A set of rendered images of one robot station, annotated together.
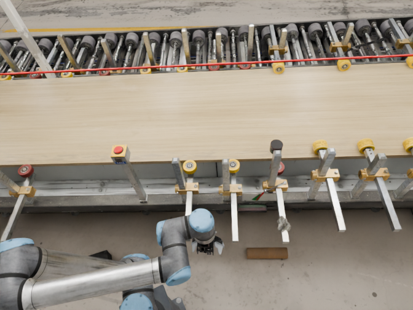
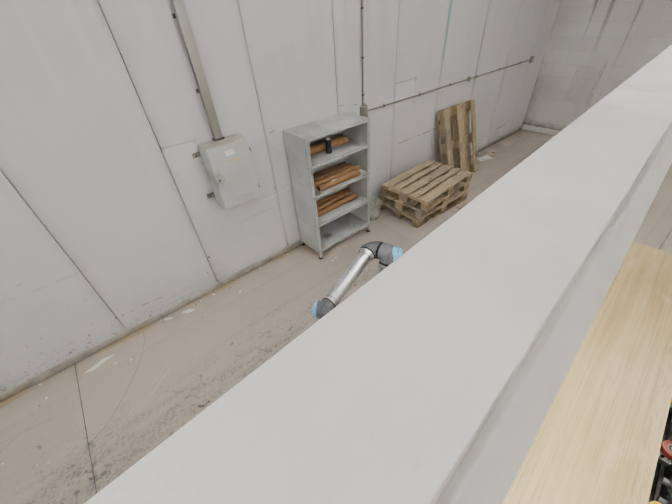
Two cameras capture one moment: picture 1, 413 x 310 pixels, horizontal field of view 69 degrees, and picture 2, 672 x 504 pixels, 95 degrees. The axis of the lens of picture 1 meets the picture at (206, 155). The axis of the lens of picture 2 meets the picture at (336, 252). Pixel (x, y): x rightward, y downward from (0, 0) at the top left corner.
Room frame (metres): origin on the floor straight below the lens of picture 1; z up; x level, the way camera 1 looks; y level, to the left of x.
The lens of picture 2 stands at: (1.14, -0.61, 2.57)
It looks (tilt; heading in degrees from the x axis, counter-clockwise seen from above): 39 degrees down; 132
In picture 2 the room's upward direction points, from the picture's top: 5 degrees counter-clockwise
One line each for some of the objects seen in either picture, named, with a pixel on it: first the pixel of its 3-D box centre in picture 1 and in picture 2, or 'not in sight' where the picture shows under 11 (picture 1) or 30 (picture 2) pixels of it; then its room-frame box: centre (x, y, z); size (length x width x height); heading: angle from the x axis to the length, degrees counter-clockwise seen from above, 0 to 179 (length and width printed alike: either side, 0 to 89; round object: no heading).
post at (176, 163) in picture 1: (181, 183); not in sight; (0.86, 0.16, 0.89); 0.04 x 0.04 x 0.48; 83
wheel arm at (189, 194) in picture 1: (189, 202); not in sight; (0.76, 0.13, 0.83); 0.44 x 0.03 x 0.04; 173
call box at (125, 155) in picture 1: (120, 155); not in sight; (0.89, 0.42, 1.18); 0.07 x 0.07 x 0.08; 83
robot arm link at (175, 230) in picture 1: (173, 233); not in sight; (0.43, 0.16, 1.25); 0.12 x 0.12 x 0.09; 6
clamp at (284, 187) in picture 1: (274, 185); not in sight; (0.80, -0.36, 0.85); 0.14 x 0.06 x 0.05; 83
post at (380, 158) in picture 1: (364, 180); not in sight; (0.74, -0.84, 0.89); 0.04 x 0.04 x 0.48; 83
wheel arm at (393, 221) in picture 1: (380, 183); not in sight; (0.68, -0.87, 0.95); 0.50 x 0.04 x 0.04; 173
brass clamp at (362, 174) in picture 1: (373, 174); not in sight; (0.74, -0.86, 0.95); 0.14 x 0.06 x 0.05; 83
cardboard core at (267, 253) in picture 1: (267, 253); not in sight; (0.66, -0.36, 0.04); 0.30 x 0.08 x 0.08; 83
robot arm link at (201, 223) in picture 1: (201, 224); not in sight; (0.45, 0.05, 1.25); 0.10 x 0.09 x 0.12; 96
